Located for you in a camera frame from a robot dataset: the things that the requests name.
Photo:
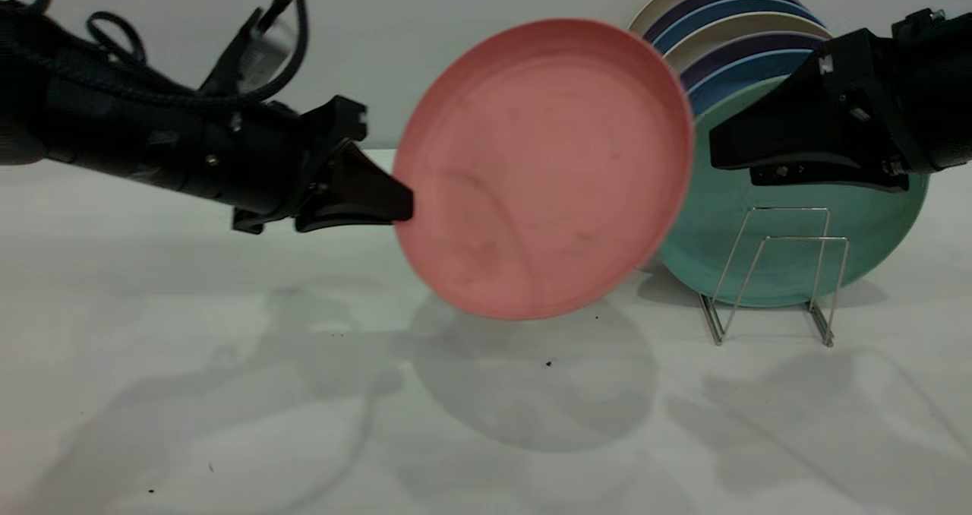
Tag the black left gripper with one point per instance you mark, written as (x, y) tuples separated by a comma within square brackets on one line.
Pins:
[(281, 158)]

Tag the green plate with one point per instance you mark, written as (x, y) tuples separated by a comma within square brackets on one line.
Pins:
[(790, 222)]

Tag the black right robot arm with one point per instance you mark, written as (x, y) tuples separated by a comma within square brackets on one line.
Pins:
[(945, 90)]

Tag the pink plate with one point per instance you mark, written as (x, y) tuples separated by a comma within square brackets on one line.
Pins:
[(543, 169)]

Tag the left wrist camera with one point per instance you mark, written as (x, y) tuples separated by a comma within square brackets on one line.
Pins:
[(258, 52)]

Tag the blue plate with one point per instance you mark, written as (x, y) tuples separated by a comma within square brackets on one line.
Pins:
[(729, 78), (729, 6)]

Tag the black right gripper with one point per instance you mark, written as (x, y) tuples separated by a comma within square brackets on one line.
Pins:
[(873, 97)]

